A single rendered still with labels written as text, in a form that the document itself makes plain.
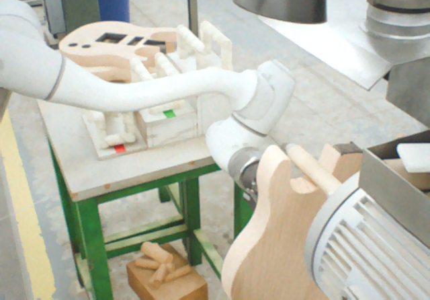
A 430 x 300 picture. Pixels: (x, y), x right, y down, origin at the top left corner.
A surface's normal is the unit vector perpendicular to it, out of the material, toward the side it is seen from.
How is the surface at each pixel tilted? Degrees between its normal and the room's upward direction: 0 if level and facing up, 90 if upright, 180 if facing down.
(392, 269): 53
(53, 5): 90
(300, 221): 92
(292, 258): 92
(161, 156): 0
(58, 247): 0
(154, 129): 90
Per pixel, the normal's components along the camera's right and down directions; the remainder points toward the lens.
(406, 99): 0.41, 0.48
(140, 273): -0.02, -0.84
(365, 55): -0.58, -0.52
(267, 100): 0.25, 0.38
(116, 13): 0.69, 0.43
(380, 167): -0.91, 0.23
